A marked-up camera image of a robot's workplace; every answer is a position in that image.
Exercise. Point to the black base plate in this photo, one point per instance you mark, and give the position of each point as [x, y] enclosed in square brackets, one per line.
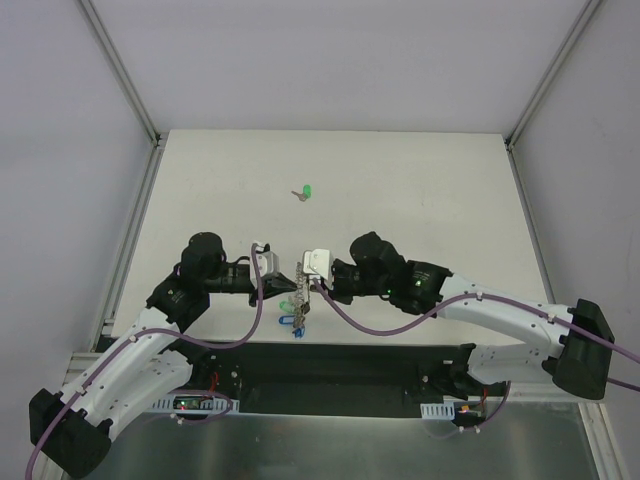
[380, 381]

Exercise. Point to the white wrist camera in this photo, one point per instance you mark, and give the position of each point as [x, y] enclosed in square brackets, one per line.
[264, 263]
[317, 265]

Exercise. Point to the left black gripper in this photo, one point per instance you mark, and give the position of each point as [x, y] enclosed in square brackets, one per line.
[257, 291]

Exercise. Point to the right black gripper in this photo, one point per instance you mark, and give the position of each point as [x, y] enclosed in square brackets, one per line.
[333, 282]

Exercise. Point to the blue tag key bunch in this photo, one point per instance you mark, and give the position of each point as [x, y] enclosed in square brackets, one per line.
[286, 320]

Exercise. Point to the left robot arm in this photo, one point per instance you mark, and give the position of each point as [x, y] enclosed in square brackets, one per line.
[75, 427]

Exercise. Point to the metal key organizer ring disc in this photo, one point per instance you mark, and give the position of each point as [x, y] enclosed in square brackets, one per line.
[301, 297]

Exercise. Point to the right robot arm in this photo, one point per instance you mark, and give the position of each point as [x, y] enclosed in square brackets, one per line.
[570, 345]

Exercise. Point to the right white cable duct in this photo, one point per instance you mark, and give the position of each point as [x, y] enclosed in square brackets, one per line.
[444, 411]

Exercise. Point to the green tag on ring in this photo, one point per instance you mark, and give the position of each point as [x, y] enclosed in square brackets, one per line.
[287, 307]

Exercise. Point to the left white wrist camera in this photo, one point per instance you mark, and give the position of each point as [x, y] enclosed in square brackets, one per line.
[264, 263]

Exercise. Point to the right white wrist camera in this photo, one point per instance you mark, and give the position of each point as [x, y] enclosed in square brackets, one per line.
[317, 265]

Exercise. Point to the left white cable duct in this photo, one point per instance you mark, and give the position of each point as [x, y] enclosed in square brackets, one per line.
[192, 404]

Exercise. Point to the key with green tag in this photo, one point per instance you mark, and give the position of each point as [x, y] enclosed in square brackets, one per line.
[304, 194]

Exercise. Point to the white cable duct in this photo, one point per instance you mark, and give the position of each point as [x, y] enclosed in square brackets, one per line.
[444, 411]
[192, 404]

